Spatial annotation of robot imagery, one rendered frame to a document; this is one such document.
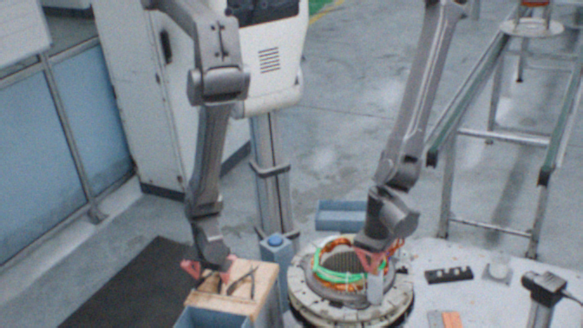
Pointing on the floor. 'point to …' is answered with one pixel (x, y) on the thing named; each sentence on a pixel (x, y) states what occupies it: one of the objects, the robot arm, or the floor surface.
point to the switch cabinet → (157, 96)
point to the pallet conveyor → (556, 147)
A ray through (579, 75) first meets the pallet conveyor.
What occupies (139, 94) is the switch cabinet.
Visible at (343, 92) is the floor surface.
